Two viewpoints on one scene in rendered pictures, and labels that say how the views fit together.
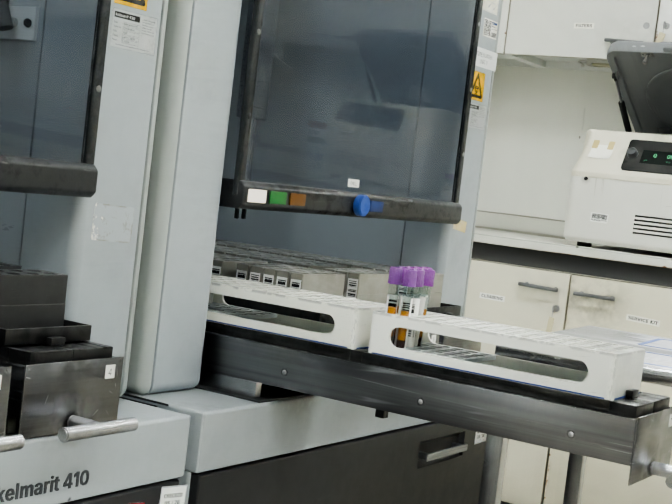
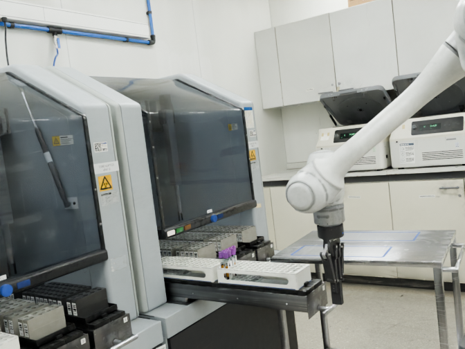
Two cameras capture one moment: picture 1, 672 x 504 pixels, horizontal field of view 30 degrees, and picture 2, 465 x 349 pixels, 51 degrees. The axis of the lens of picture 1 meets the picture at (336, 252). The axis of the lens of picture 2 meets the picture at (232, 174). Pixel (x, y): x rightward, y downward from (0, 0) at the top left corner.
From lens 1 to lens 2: 39 cm
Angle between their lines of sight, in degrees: 4
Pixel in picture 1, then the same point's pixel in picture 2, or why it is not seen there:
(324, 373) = (205, 292)
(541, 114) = (304, 122)
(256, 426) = (187, 314)
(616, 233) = not seen: hidden behind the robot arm
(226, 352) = (173, 289)
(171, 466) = (158, 340)
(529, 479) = not seen: hidden behind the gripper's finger
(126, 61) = (109, 208)
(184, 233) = (147, 255)
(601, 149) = (324, 136)
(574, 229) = not seen: hidden behind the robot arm
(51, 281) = (99, 292)
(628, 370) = (303, 275)
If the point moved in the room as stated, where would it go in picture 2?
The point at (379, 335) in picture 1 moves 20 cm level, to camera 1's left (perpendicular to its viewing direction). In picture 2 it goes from (220, 276) to (160, 282)
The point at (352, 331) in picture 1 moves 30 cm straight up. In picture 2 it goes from (211, 275) to (200, 187)
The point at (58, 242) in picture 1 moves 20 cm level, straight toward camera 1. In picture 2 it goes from (101, 275) to (93, 295)
